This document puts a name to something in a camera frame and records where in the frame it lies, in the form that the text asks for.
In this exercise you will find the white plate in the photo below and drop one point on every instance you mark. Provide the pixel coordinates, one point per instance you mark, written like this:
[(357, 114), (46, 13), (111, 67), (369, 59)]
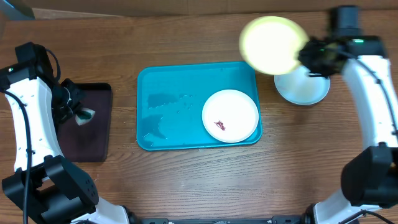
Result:
[(230, 116)]

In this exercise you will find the blue plastic tray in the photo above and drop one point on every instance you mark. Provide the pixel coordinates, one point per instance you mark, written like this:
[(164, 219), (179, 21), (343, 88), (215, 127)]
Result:
[(170, 100)]

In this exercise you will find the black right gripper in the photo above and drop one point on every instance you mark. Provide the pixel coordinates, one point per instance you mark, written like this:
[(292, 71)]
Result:
[(307, 60)]

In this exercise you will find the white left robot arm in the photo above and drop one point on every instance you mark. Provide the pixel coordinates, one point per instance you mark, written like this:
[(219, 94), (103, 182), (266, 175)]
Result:
[(46, 186)]

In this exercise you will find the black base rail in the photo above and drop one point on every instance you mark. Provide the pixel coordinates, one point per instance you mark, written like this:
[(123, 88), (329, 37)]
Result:
[(278, 219)]

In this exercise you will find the black water tray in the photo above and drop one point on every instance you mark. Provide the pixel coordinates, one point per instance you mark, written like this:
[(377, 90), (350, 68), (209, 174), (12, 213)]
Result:
[(88, 142)]

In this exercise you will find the green and yellow sponge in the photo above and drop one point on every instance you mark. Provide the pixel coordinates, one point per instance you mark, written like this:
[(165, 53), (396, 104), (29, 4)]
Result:
[(85, 115)]

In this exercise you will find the cardboard backdrop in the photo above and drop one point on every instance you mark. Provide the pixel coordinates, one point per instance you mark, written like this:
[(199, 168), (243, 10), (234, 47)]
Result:
[(200, 7)]

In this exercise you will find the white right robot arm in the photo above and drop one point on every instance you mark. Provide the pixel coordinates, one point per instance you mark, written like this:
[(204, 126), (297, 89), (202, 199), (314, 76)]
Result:
[(369, 181)]

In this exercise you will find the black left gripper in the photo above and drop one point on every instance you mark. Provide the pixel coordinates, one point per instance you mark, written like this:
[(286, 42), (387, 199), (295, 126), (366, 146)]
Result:
[(60, 116)]

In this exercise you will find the yellow-green plate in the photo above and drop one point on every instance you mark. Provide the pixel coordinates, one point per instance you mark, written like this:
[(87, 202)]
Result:
[(271, 44)]

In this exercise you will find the light blue plate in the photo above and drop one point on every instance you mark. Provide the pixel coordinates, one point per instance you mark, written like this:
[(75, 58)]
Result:
[(299, 88)]

